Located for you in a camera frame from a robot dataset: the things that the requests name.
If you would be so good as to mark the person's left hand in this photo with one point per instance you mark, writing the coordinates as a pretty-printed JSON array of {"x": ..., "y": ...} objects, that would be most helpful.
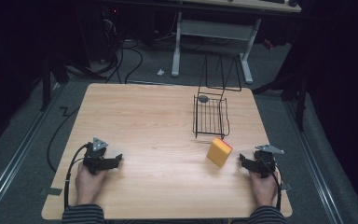
[{"x": 87, "y": 184}]

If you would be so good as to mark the black stand leg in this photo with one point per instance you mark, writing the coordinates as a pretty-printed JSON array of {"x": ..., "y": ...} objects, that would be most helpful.
[
  {"x": 301, "y": 105},
  {"x": 46, "y": 84}
]

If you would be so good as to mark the white crumpled paper scrap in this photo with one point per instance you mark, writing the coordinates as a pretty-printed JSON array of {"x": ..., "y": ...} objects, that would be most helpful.
[{"x": 160, "y": 72}]

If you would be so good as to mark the yellow sponge with red side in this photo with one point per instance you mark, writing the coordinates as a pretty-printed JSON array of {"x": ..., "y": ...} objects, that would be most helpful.
[{"x": 219, "y": 152}]

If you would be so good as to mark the white-legged desk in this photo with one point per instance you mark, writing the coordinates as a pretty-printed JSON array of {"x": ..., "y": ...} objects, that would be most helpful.
[{"x": 213, "y": 29}]

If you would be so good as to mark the dark round disc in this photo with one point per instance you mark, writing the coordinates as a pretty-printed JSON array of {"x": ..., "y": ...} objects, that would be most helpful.
[{"x": 203, "y": 99}]

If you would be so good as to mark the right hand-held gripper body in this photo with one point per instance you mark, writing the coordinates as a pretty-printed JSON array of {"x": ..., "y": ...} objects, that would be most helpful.
[{"x": 265, "y": 161}]

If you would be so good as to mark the metal floor rail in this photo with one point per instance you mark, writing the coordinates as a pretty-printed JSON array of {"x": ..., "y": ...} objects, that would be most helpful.
[
  {"x": 315, "y": 161},
  {"x": 15, "y": 155}
]

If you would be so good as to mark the person's right hand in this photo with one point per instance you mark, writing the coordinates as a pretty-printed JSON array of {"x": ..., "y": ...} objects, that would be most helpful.
[{"x": 264, "y": 189}]

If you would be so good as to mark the grey tape piece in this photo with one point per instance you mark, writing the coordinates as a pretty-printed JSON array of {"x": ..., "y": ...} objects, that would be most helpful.
[
  {"x": 286, "y": 187},
  {"x": 54, "y": 191}
]

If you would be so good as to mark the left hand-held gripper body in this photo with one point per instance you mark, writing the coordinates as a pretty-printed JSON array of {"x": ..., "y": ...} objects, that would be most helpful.
[{"x": 95, "y": 155}]

